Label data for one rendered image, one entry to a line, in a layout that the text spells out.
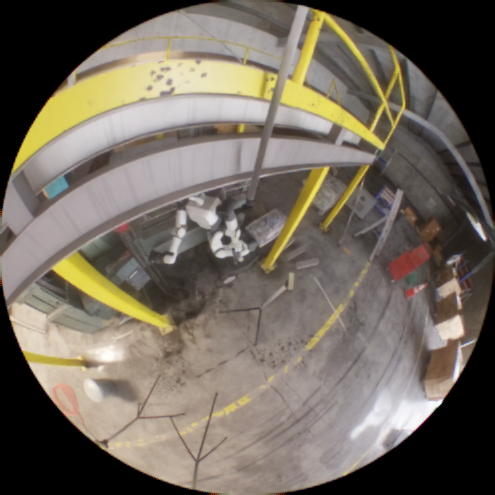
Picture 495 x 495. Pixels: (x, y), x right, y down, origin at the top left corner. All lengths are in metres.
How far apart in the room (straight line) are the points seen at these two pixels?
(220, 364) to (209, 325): 0.52
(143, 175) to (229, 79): 0.40
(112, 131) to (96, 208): 0.46
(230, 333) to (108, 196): 1.89
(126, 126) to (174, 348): 2.12
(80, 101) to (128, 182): 0.31
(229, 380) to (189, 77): 2.34
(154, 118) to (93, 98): 0.55
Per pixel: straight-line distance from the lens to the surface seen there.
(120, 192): 0.59
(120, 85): 0.46
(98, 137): 0.96
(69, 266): 0.76
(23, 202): 0.63
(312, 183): 1.41
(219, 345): 2.07
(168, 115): 0.97
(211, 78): 0.51
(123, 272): 1.63
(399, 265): 4.25
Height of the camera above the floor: 2.07
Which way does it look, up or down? 54 degrees down
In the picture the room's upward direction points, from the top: 18 degrees clockwise
